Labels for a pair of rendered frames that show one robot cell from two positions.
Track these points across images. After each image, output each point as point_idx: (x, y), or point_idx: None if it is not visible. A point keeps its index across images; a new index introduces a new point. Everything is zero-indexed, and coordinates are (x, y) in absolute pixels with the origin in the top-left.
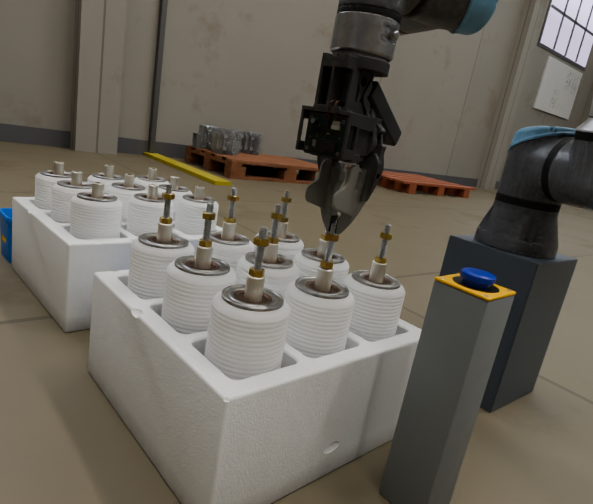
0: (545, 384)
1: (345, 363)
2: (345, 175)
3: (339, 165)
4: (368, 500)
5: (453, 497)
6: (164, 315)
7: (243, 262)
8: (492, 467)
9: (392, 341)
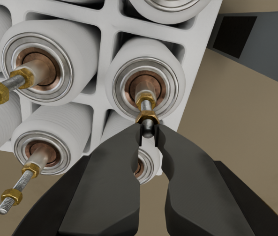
0: None
1: (190, 91)
2: (139, 197)
3: (114, 233)
4: (203, 57)
5: (251, 9)
6: None
7: (34, 102)
8: None
9: (211, 2)
